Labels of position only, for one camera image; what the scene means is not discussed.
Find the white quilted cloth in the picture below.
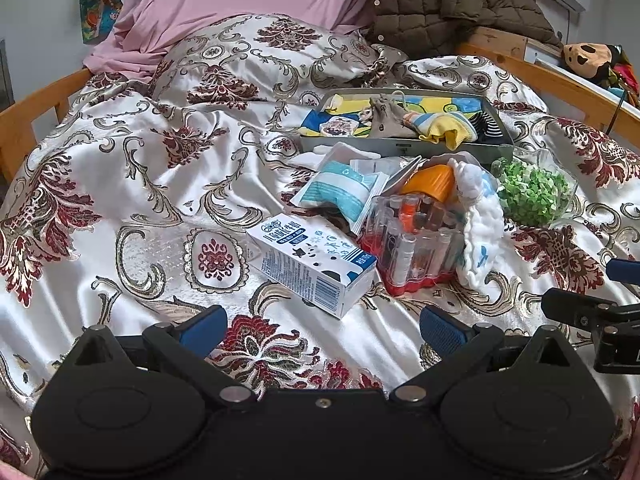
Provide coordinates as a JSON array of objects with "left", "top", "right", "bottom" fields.
[{"left": 447, "top": 152, "right": 504, "bottom": 290}]

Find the orange ribbed cup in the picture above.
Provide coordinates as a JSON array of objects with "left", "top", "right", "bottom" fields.
[{"left": 399, "top": 165, "right": 456, "bottom": 204}]

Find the teal white wipes packet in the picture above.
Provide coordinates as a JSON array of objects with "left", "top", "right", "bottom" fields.
[{"left": 291, "top": 160, "right": 390, "bottom": 234}]

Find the striped yellow knit sock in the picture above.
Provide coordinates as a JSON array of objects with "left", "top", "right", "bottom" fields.
[{"left": 404, "top": 112, "right": 477, "bottom": 151}]

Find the grey drawstring pouch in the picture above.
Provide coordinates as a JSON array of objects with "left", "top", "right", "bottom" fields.
[{"left": 369, "top": 96, "right": 418, "bottom": 139}]

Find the cartoon character small pouch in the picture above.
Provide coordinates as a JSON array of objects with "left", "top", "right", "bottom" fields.
[{"left": 318, "top": 114, "right": 368, "bottom": 136}]

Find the clear tube rack red base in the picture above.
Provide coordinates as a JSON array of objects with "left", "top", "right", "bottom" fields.
[{"left": 358, "top": 193, "right": 464, "bottom": 297}]

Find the white blue milk carton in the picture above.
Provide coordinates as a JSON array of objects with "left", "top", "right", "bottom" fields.
[{"left": 247, "top": 214, "right": 376, "bottom": 318}]

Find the floral satin bedspread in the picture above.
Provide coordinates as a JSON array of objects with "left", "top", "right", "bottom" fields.
[{"left": 1, "top": 15, "right": 639, "bottom": 474}]

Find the mouse plush toy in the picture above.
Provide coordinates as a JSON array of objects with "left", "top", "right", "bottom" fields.
[{"left": 562, "top": 42, "right": 639, "bottom": 107}]

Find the brown puffer jacket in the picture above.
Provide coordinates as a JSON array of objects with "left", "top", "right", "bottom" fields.
[{"left": 368, "top": 0, "right": 562, "bottom": 60}]

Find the pink sheet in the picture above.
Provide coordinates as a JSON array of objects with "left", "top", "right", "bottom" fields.
[{"left": 84, "top": 0, "right": 373, "bottom": 81}]

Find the wooden bed frame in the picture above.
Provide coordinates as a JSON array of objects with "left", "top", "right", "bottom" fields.
[{"left": 1, "top": 44, "right": 639, "bottom": 181}]

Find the colourful wall poster lower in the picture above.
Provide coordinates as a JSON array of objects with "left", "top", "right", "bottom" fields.
[{"left": 78, "top": 0, "right": 122, "bottom": 46}]

